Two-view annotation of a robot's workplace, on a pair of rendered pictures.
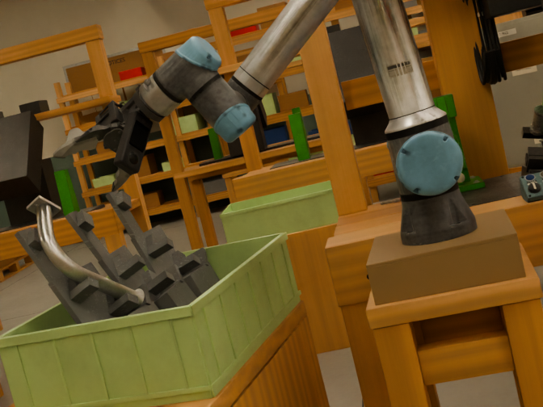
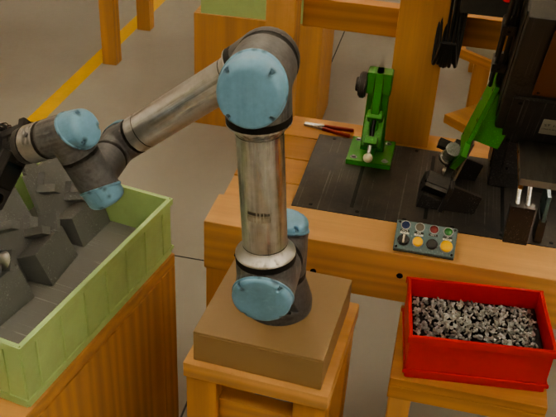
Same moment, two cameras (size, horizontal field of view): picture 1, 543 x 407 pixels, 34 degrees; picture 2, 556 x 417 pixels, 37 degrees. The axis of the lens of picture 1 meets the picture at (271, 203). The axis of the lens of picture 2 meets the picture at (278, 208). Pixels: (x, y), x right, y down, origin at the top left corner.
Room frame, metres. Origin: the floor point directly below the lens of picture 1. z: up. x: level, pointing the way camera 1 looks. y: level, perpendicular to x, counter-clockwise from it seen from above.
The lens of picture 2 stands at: (0.32, -0.37, 2.10)
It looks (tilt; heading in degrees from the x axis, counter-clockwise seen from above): 33 degrees down; 3
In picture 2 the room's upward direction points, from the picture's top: 3 degrees clockwise
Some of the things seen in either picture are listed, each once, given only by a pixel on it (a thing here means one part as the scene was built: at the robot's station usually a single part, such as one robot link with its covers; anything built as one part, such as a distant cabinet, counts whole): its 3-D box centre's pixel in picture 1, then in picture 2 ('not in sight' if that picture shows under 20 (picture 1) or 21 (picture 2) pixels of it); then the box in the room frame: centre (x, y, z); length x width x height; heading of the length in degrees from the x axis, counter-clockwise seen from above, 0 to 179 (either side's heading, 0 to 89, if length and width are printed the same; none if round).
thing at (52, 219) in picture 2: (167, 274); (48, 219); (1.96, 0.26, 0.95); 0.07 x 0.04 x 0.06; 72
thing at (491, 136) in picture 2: not in sight; (491, 114); (2.26, -0.81, 1.17); 0.13 x 0.12 x 0.20; 82
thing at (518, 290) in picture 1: (450, 283); (275, 337); (1.73, -0.31, 0.83); 0.32 x 0.32 x 0.04; 78
